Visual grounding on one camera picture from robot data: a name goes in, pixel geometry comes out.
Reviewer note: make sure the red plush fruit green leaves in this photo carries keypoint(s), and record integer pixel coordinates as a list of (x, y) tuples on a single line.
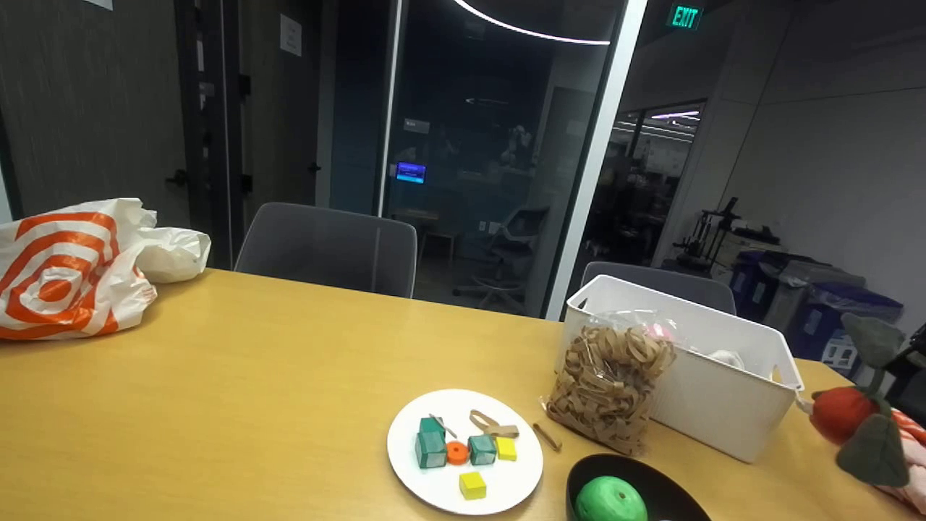
[(842, 416)]

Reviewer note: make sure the pink shirt with orange print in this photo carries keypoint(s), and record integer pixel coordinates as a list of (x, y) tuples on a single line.
[(911, 465)]

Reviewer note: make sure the white plastic basket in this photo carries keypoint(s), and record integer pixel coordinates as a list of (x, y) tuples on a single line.
[(719, 410)]

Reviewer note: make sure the blue glowing screen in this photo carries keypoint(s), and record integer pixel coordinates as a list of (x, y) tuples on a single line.
[(409, 171)]

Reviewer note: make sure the grey chair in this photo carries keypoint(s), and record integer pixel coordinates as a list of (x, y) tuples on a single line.
[(665, 284), (328, 247)]

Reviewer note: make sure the tan wooden piece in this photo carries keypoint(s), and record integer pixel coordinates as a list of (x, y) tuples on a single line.
[(493, 428)]

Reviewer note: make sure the thick white window pillar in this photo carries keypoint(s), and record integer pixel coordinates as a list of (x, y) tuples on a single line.
[(593, 154)]

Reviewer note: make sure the small teal wooden block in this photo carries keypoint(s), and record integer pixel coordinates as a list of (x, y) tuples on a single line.
[(481, 451)]

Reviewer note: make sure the clear container of pretzels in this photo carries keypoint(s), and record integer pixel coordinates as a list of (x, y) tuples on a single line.
[(607, 386)]

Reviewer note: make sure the orange round bead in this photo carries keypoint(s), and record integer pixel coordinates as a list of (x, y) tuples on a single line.
[(458, 454)]

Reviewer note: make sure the yellow wooden block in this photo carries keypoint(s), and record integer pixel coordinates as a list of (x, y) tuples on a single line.
[(507, 451), (473, 485)]

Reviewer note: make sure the small wooden stick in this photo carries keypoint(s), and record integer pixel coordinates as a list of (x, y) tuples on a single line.
[(547, 435)]

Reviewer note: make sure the white round plate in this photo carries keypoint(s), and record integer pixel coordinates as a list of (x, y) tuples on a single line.
[(422, 483)]

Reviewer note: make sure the small white item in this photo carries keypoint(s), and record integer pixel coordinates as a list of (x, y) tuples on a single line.
[(724, 357)]

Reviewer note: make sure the green apple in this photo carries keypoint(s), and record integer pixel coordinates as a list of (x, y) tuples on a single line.
[(607, 503)]

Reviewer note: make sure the white paper on door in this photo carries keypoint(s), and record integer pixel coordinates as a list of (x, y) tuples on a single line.
[(290, 37)]

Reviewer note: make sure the black bowl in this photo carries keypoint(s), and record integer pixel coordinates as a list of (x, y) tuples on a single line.
[(675, 494)]

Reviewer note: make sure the green exit sign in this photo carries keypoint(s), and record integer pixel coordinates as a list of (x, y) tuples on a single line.
[(683, 15)]

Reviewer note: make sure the orange and white plastic bag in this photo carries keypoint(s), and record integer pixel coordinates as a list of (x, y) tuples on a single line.
[(57, 279)]

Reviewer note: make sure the thin white window post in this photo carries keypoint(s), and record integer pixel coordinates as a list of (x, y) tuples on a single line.
[(387, 96)]

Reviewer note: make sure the black machine frame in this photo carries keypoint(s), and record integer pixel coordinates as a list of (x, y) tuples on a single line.
[(719, 235)]

